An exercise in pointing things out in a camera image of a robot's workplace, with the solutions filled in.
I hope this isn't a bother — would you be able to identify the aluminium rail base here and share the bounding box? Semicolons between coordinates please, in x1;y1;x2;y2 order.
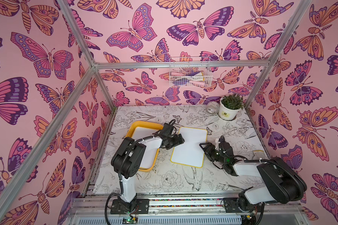
65;191;311;225

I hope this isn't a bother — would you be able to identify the white knit work glove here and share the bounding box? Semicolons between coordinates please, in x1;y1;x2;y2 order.
252;150;268;160

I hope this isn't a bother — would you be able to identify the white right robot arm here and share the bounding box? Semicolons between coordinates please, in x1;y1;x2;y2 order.
199;136;307;212

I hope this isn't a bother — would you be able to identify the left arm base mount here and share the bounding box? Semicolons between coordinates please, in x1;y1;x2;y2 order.
110;198;150;215

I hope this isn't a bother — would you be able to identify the yellow-framed whiteboard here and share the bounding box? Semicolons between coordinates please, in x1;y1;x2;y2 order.
131;127;159;172
170;127;207;168

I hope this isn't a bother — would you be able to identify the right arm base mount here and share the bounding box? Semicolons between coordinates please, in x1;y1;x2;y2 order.
221;188;265;215

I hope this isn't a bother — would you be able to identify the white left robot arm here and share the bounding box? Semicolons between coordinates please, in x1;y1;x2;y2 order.
107;119;185;214

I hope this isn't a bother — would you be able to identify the clear tape roll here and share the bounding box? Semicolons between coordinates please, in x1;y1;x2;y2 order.
206;101;220;115

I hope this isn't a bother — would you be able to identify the white wire wall basket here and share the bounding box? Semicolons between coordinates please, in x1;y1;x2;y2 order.
168;56;213;88

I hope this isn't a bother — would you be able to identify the yellow storage tray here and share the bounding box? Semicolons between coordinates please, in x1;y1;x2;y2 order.
126;121;163;172

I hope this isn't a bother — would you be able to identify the green circuit board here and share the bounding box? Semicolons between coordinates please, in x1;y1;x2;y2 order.
122;217;138;225

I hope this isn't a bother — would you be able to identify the aluminium cage frame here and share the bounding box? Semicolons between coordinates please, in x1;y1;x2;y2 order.
0;0;313;225

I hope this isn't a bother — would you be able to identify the potted green plant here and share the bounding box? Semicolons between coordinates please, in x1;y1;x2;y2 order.
218;94;244;121

